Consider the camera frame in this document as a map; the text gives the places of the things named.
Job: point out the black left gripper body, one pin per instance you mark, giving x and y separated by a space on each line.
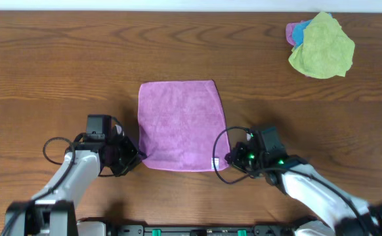
124 156

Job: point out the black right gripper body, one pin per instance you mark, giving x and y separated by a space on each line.
247 161

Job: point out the purple microfiber cloth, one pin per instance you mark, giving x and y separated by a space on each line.
180 126

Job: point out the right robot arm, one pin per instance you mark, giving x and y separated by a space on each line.
338 212

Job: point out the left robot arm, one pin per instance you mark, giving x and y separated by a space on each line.
51 211

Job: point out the green microfiber cloth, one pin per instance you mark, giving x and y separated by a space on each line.
324 55

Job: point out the blue microfiber cloth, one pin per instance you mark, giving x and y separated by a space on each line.
298 32

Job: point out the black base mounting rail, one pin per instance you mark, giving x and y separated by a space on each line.
197 230

